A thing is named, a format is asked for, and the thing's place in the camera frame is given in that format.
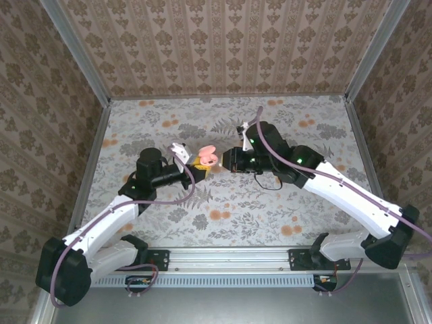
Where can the pink earbud charging case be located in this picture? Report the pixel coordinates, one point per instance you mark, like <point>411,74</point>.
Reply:
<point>206,153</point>

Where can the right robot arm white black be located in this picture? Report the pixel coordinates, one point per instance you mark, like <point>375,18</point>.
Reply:
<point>354,199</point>

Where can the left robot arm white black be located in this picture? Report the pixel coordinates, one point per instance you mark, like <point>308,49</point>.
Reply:
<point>111,216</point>

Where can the floral patterned table cover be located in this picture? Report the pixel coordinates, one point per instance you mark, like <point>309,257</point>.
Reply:
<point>219,222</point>

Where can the grey metal panel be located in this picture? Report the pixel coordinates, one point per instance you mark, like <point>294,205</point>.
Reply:
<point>219,303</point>

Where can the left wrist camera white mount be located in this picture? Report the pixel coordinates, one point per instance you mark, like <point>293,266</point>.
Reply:
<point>180,150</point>

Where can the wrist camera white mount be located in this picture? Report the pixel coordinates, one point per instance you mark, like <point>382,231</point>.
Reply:
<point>248,141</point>
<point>180,150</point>

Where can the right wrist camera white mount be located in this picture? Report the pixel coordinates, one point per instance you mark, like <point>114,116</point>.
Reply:
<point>248,141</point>

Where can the aluminium side rail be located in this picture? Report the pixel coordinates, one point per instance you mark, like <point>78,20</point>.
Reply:
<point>361,141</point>
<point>98,141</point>

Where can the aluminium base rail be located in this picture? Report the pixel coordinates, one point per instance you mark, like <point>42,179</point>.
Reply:
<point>229,258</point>

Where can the aluminium frame post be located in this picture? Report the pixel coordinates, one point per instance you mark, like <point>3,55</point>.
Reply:
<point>374,50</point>
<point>77,54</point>

